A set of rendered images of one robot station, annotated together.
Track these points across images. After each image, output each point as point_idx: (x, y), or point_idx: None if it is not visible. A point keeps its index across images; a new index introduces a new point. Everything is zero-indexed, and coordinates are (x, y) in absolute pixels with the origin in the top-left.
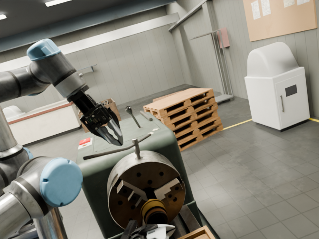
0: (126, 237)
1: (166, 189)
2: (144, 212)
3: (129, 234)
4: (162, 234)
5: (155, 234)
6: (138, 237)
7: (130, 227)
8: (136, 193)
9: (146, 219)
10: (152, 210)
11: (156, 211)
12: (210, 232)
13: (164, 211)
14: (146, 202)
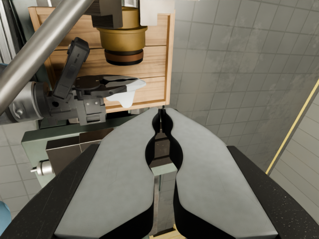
0: (73, 91)
1: (167, 1)
2: (108, 46)
3: (80, 93)
4: (128, 101)
5: (119, 98)
6: (95, 99)
7: (77, 65)
8: (105, 14)
9: (109, 59)
10: (125, 57)
11: (133, 61)
12: (173, 26)
13: (143, 56)
14: (119, 32)
